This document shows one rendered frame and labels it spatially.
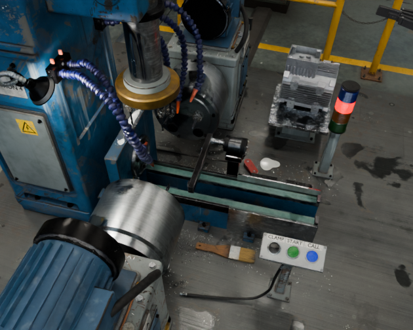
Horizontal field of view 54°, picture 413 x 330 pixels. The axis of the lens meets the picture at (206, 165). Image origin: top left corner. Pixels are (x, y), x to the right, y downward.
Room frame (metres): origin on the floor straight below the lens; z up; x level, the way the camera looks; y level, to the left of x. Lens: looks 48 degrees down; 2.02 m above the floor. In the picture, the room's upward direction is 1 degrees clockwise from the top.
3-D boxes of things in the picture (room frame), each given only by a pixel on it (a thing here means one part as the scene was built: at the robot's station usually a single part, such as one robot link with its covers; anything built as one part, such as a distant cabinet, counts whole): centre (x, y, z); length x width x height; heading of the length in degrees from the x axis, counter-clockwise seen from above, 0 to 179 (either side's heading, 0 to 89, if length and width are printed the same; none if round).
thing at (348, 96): (1.09, -0.47, 1.19); 0.06 x 0.06 x 0.04
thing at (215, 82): (1.25, 0.05, 1.04); 0.41 x 0.25 x 0.25; 166
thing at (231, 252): (0.71, -0.07, 0.80); 0.21 x 0.05 x 0.01; 79
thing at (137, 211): (0.58, 0.21, 1.04); 0.37 x 0.25 x 0.25; 166
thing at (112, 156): (0.97, 0.28, 0.97); 0.30 x 0.11 x 0.34; 166
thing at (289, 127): (1.35, -0.39, 0.86); 0.27 x 0.24 x 0.12; 166
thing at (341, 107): (1.09, -0.47, 1.14); 0.06 x 0.06 x 0.04
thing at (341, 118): (1.09, -0.47, 1.10); 0.06 x 0.06 x 0.04
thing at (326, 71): (1.38, -0.41, 1.01); 0.20 x 0.19 x 0.19; 72
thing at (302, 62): (1.39, -0.37, 1.11); 0.12 x 0.11 x 0.07; 72
